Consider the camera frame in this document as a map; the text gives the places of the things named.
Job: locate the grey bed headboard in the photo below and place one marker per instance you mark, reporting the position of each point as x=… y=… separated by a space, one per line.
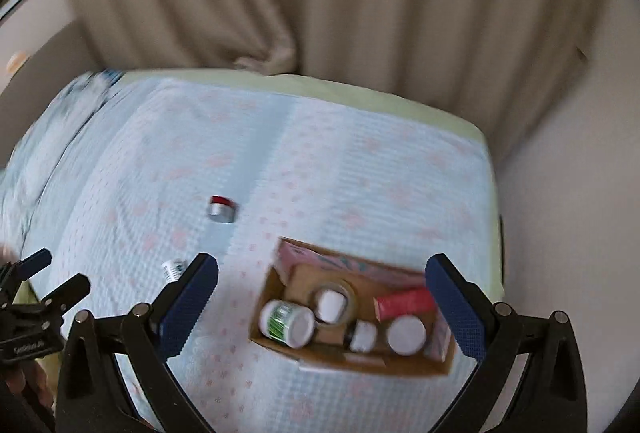
x=67 y=55

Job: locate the green labelled white bottle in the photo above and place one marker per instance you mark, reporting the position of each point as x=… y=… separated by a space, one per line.
x=288 y=323

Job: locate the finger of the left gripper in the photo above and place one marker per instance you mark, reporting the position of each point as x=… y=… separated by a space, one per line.
x=67 y=295
x=24 y=269

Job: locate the small dark bottle white cap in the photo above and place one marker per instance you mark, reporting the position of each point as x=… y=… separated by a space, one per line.
x=360 y=336

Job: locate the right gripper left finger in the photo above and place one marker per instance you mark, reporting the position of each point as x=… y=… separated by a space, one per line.
x=92 y=394

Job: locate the light blue patterned bedspread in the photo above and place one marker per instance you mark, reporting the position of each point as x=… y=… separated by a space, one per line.
x=114 y=180

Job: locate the person's left hand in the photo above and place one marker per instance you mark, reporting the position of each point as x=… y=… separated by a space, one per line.
x=32 y=375

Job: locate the red capped silver jar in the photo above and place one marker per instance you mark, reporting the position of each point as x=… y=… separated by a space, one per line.
x=221 y=209

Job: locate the pink cardboard box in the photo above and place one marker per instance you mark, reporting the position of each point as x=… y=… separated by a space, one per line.
x=298 y=268

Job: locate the large white capped jar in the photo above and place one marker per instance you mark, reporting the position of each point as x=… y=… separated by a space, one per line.
x=406 y=335

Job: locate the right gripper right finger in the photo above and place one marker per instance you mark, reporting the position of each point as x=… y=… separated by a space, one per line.
x=551 y=394

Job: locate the red rectangular box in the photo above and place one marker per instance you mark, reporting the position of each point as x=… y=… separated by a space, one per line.
x=410 y=302

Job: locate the yellow tape roll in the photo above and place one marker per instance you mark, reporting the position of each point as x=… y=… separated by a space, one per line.
x=344 y=288

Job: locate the green mattress sheet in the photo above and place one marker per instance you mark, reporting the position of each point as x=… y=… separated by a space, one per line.
x=361 y=98

